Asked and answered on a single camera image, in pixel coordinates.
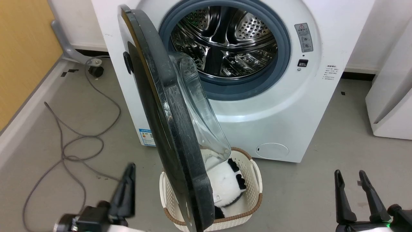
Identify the steel perforated washer drum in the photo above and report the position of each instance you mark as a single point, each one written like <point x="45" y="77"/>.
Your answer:
<point x="225" y="42"/>

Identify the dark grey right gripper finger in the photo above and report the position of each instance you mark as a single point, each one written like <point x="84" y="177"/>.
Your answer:
<point x="373" y="199"/>
<point x="343" y="199"/>

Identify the black door latch slot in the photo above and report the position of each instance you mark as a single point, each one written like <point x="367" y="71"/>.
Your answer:
<point x="302" y="62"/>

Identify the blue energy label sticker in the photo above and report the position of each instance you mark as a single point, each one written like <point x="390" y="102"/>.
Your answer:
<point x="146" y="138"/>

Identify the white woven laundry basket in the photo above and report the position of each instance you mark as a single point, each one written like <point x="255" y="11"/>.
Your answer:
<point x="252" y="190"/>

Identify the white cabinet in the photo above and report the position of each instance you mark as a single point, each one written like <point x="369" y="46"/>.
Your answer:
<point x="391" y="96"/>

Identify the grey rubber door gasket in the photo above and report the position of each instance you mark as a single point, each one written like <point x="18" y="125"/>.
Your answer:
<point x="276" y="74"/>

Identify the black round washing machine door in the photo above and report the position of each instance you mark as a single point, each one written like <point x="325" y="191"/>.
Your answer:
<point x="167" y="129"/>

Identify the round white filter cover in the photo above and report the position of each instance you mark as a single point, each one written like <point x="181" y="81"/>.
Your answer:
<point x="272" y="151"/>

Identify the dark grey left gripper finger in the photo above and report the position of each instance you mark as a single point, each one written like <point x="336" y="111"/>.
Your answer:
<point x="126" y="193"/>

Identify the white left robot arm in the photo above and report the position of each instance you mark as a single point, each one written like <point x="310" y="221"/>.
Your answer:
<point x="127" y="229"/>

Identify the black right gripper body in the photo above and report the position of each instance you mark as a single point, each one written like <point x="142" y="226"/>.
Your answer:
<point x="386" y="224"/>

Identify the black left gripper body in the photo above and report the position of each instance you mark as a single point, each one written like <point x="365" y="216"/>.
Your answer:
<point x="90" y="219"/>

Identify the white front-load washing machine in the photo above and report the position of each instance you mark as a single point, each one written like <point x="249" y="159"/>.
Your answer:
<point x="289" y="106"/>

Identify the grey warning sticker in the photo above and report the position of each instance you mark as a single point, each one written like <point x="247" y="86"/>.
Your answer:
<point x="304" y="37"/>

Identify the black caster wheel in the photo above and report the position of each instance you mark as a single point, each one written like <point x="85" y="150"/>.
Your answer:
<point x="96" y="71"/>

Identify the panda plush toy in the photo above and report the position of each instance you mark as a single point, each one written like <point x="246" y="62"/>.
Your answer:
<point x="225" y="187"/>

